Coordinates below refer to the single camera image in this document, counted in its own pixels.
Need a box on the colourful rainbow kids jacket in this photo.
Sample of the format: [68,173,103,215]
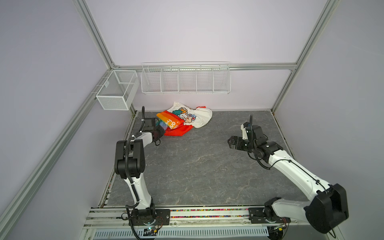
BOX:
[156,102,213,137]

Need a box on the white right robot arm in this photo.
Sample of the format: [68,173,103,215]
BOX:
[228,121,349,234]

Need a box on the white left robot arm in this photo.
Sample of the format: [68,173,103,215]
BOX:
[114,118,165,211]

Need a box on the white mesh box basket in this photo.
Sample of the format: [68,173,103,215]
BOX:
[96,70,139,111]

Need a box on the white wire shelf basket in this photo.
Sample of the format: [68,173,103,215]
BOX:
[141,62,232,95]

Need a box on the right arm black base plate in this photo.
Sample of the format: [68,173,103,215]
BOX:
[248,207,291,224]

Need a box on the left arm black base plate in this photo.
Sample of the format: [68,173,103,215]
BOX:
[130,209,171,226]

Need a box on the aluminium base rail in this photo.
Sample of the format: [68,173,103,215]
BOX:
[78,205,346,240]

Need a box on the white vented cable duct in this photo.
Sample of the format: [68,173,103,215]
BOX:
[93,226,270,240]

